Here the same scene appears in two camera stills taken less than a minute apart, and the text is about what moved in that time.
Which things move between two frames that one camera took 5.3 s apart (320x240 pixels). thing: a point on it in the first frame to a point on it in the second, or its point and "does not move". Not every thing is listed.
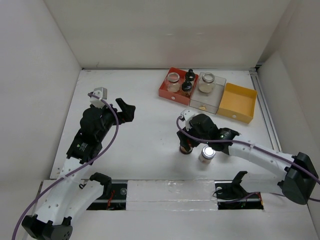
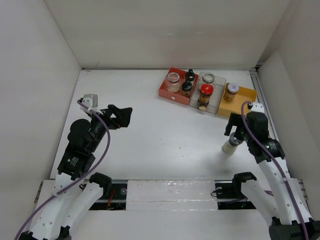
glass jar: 173,85 does not move
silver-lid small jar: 207,154 to 231,92
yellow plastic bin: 238,103 does not move
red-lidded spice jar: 185,150 to 206,90
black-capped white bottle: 190,76 does not move
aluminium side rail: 268,118 does not move
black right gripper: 184,142 to 234,118
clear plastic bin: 207,102 does not move
